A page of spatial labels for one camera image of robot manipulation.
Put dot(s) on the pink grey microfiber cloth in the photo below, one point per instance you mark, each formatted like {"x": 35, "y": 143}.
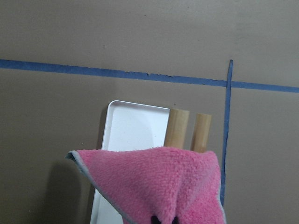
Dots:
{"x": 163, "y": 184}

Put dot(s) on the white rectangular tray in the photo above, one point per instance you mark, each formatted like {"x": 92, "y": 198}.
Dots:
{"x": 131, "y": 126}

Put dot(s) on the wooden rack rod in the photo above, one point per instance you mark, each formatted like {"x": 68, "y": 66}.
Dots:
{"x": 176, "y": 128}
{"x": 201, "y": 132}

